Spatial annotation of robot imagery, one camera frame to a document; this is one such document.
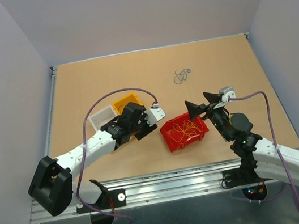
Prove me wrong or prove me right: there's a white plastic bin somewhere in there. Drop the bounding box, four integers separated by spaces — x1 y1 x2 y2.
88 105 117 131

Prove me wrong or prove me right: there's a yellow plastic bin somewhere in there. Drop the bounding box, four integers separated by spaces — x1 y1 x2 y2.
112 92 143 115

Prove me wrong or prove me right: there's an aluminium frame rail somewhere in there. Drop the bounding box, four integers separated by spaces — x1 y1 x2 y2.
47 35 299 217

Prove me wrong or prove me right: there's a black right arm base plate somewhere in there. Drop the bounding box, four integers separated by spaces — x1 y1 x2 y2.
219 167 263 189

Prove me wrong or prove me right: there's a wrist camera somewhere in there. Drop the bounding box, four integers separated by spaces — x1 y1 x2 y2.
144 103 166 126
219 86 236 104

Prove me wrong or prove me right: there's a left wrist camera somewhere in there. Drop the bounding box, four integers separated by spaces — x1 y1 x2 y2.
144 103 166 126

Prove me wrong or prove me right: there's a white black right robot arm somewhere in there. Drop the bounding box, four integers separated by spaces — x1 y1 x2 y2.
185 87 299 200

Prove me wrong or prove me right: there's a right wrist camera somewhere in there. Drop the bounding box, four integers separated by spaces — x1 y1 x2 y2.
219 86 236 104

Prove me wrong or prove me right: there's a yellow wire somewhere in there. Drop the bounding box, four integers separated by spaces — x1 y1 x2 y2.
167 116 205 145

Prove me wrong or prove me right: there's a red plastic bin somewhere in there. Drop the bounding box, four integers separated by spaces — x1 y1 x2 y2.
160 113 209 153

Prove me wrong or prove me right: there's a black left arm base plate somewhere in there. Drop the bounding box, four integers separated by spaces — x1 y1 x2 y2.
90 188 126 210

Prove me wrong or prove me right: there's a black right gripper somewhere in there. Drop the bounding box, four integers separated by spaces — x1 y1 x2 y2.
183 88 232 147

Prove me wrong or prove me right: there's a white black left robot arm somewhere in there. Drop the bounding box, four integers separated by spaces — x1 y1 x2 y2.
28 102 165 217

